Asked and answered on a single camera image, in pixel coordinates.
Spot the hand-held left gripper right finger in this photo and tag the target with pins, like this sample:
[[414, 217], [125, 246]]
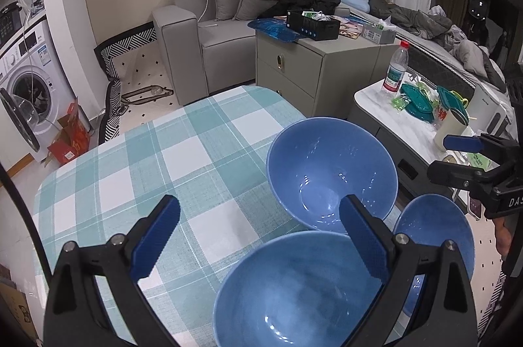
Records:
[[361, 236]]

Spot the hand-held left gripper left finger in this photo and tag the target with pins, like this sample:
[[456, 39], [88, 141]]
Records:
[[157, 236]]

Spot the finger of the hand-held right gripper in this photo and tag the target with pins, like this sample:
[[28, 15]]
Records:
[[461, 143], [453, 173]]

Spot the small blue bowl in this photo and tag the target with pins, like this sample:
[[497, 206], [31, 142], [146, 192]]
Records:
[[433, 224]]

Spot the person's right hand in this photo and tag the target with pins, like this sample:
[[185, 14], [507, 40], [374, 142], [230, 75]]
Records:
[[505, 236]]

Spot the cream cup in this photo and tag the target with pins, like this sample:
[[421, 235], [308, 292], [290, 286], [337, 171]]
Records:
[[449, 130]]

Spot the green label packet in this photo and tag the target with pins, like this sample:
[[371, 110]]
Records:
[[482, 161]]

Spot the teal food container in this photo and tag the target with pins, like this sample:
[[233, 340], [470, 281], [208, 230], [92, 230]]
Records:
[[451, 99]]

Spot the white electric kettle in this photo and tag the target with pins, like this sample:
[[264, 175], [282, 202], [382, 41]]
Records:
[[486, 105]]

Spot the teal container lid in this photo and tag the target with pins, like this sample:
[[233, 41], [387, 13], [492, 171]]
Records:
[[416, 103]]

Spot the small green packet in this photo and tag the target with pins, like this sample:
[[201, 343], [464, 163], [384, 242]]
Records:
[[398, 103]]

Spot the teal checked tablecloth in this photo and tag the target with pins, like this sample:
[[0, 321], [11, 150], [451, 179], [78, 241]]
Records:
[[163, 150]]

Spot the bed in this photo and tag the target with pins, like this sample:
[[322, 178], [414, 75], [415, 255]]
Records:
[[433, 56]]

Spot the white side table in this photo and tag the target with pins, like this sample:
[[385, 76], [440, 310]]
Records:
[[380, 101]]

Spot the grey clothes pile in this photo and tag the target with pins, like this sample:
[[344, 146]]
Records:
[[470, 48]]

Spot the clear water bottle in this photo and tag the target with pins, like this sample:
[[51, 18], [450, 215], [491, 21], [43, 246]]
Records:
[[395, 73]]

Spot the red cardboard box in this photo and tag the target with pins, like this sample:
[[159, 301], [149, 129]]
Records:
[[69, 142]]

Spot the olive jacket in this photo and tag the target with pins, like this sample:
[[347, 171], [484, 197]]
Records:
[[408, 18]]

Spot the tissue box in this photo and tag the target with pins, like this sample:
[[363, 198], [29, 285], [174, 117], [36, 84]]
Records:
[[378, 32]]

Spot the pink magazine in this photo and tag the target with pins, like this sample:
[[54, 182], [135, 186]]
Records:
[[350, 29]]

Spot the printed cardboard box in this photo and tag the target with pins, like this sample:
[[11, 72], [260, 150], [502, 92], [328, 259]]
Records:
[[16, 314]]

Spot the black white patterned rug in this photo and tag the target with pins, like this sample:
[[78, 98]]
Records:
[[139, 65]]

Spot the grey nightstand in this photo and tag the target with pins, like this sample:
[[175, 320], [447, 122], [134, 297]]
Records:
[[294, 65]]

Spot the black storage box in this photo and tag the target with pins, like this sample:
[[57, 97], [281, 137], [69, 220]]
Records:
[[314, 28]]

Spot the grey sofa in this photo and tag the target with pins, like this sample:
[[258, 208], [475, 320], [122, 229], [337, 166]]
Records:
[[184, 44]]

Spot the white washing machine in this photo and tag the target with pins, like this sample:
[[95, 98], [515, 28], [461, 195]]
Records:
[[45, 56]]

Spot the black jacket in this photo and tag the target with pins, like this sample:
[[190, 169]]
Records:
[[302, 1]]

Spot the blue plastic packet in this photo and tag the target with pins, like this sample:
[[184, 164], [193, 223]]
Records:
[[273, 30]]

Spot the black metal frame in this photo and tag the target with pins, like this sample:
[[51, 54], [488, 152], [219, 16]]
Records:
[[147, 92]]

